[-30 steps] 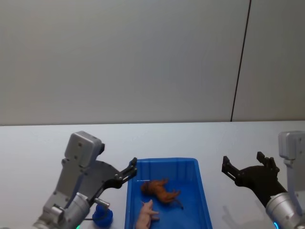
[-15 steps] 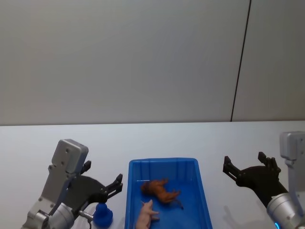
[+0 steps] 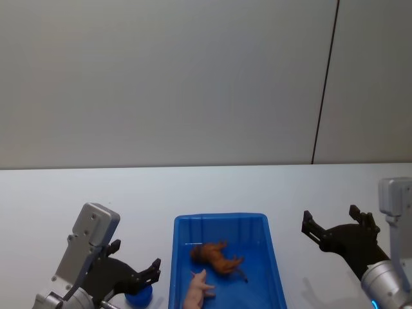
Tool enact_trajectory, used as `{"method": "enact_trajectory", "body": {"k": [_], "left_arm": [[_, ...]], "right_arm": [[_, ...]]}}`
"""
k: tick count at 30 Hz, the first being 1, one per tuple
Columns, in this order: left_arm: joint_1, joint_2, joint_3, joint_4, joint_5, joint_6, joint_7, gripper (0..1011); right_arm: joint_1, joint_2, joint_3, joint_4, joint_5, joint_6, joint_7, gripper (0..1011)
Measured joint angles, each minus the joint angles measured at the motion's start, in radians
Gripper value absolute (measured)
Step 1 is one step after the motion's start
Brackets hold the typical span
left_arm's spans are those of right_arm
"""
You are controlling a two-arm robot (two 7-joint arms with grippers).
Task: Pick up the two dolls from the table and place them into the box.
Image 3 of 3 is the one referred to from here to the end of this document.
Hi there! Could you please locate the brown toy lion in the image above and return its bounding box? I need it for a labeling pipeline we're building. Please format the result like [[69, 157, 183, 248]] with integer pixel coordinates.
[[190, 239, 249, 284]]

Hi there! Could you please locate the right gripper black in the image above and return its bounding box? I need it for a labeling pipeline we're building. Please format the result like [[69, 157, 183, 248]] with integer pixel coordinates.
[[301, 203, 391, 280]]

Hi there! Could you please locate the pink toy pig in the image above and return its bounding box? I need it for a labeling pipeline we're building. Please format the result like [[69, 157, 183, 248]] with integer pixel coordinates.
[[182, 268, 217, 309]]

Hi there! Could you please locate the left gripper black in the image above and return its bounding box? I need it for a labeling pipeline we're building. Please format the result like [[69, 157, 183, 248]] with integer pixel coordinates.
[[83, 238, 162, 306]]

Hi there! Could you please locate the blue plastic tray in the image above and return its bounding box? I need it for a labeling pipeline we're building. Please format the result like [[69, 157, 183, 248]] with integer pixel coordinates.
[[167, 212, 288, 309]]

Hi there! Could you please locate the small blue round cap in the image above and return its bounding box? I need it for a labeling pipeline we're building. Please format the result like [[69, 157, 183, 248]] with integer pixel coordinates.
[[124, 284, 154, 307]]

